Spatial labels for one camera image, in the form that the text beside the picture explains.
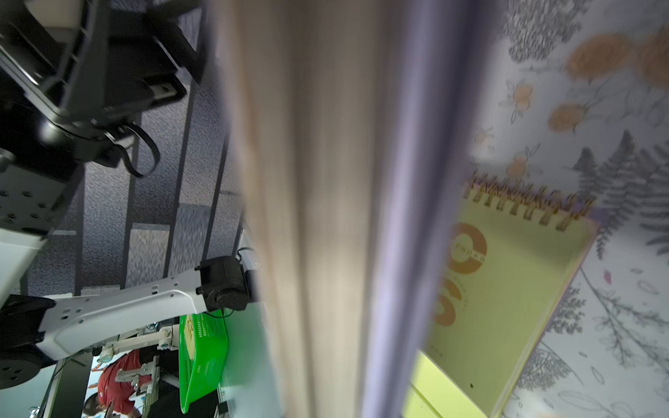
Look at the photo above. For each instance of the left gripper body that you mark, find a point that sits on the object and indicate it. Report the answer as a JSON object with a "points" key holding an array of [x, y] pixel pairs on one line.
{"points": [[76, 74]]}

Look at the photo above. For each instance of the green 2026 desk calendar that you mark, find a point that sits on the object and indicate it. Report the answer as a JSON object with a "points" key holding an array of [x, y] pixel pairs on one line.
{"points": [[514, 251]]}

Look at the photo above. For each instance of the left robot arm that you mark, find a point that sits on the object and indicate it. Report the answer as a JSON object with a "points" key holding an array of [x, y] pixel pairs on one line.
{"points": [[38, 183]]}

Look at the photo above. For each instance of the green plastic basket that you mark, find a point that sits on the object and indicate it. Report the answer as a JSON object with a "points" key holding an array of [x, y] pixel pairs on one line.
{"points": [[203, 348]]}

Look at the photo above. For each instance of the person in red shirt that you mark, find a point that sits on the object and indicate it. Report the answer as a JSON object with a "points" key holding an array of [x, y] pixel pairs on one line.
{"points": [[112, 392]]}

